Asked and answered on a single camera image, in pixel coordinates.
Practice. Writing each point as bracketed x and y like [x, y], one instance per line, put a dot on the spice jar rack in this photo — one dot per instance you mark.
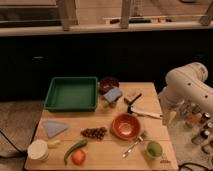
[199, 122]

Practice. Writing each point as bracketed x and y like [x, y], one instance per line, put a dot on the green plastic tray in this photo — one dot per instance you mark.
[72, 94]

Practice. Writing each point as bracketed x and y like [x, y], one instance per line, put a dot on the metal spoon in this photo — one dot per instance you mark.
[129, 150]

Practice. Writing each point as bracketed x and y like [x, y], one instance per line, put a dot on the blue triangular cloth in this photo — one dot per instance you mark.
[53, 128]

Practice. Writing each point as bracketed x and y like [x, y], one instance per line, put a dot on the orange tomato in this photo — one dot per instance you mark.
[78, 157]

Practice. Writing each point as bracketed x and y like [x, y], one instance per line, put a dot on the green cup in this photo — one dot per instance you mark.
[153, 150]

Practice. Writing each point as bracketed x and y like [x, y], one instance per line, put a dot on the small yellow piece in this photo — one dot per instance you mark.
[53, 144]

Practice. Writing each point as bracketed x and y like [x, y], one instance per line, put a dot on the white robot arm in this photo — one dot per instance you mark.
[186, 83]

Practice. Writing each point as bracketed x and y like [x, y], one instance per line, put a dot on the dark red bowl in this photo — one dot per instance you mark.
[107, 83]

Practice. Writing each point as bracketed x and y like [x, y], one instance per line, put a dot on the brown black brush block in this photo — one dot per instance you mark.
[131, 97]

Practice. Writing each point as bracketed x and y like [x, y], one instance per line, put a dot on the orange bowl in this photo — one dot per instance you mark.
[125, 127]

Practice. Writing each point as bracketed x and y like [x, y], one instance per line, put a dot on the bunch of dark grapes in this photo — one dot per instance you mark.
[94, 133]

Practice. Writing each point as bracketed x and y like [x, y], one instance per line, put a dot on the blue sponge block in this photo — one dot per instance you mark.
[112, 95]

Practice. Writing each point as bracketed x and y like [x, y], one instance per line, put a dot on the green chili pepper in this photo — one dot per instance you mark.
[76, 146]

